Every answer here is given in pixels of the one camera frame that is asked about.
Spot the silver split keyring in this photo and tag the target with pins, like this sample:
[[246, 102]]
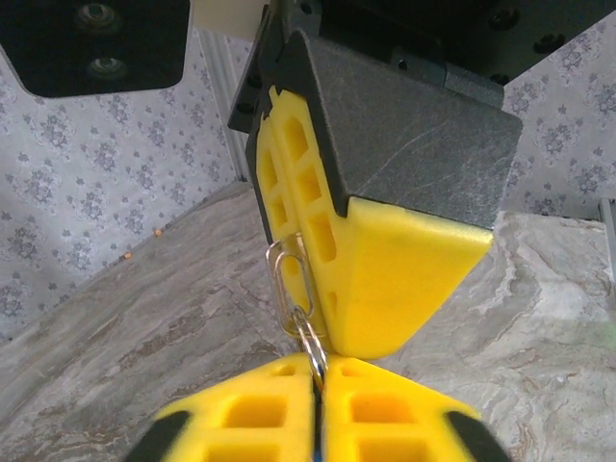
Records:
[[318, 362]]

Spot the aluminium right side rail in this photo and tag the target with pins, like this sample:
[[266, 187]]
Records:
[[607, 240]]

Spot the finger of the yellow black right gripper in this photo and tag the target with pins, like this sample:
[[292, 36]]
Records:
[[269, 168], [409, 168]]

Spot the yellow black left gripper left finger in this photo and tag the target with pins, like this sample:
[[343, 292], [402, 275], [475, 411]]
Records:
[[250, 418]]

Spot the blue capped key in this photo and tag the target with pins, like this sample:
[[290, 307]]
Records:
[[315, 454]]

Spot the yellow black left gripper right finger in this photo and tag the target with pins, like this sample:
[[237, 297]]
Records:
[[385, 418]]

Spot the silver oblong clasp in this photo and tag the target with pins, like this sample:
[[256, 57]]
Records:
[[275, 284]]

